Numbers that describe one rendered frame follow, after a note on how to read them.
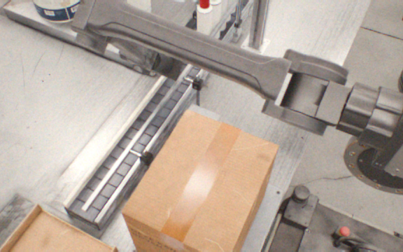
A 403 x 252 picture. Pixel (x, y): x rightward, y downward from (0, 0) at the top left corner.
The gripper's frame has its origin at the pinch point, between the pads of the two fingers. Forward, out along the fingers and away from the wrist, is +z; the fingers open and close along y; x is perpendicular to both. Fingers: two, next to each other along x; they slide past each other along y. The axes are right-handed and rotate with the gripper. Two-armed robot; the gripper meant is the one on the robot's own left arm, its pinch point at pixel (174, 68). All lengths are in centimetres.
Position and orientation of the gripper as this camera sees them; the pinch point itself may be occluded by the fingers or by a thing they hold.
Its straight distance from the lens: 133.4
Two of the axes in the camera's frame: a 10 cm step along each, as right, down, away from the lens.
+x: -3.6, 9.3, 1.3
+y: -8.9, -3.8, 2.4
